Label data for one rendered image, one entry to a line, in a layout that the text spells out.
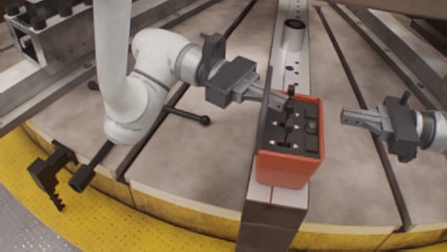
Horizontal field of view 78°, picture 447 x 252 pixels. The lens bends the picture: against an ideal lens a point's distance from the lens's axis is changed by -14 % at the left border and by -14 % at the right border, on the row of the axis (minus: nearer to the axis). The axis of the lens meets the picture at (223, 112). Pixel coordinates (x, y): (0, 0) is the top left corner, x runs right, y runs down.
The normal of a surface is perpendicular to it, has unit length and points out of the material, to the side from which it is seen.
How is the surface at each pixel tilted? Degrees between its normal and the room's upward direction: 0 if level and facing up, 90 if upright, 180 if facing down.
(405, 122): 0
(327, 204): 0
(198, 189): 0
